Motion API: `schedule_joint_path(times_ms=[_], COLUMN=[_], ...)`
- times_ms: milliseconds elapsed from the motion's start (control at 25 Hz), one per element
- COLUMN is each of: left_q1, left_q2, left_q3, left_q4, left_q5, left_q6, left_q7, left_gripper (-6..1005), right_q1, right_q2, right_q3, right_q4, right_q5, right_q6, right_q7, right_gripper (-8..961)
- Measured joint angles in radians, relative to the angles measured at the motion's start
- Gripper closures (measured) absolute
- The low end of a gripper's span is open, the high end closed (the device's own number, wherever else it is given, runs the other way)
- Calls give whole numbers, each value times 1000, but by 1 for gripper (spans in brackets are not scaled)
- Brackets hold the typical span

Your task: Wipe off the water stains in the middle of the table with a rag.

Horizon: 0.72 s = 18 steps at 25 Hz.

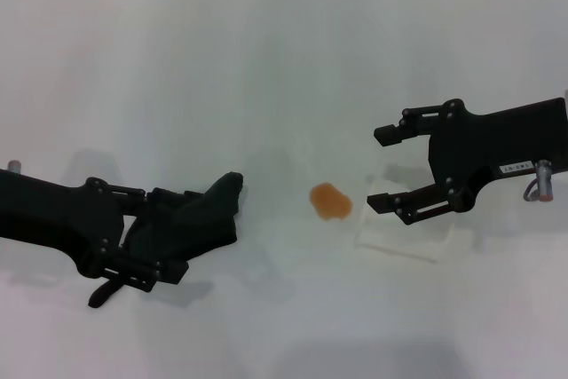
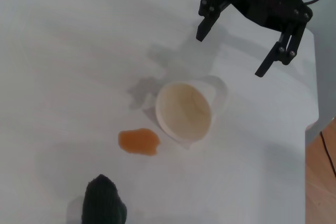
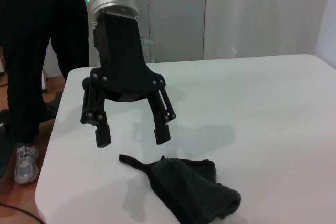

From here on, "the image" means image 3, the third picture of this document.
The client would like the dark rag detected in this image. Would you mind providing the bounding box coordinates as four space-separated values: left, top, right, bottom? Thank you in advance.
118 154 242 224

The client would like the white sneaker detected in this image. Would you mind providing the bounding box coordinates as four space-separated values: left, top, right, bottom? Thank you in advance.
13 142 40 184

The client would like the thin black floor cable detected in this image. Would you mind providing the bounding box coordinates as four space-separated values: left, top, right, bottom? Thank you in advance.
0 202 45 224

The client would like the black chair base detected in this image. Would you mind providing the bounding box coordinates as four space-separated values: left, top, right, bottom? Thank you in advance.
39 91 64 125

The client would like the person in black trousers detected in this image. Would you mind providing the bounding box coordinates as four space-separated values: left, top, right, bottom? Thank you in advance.
0 0 91 146

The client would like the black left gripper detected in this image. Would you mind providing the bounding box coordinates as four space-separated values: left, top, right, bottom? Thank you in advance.
80 12 177 148

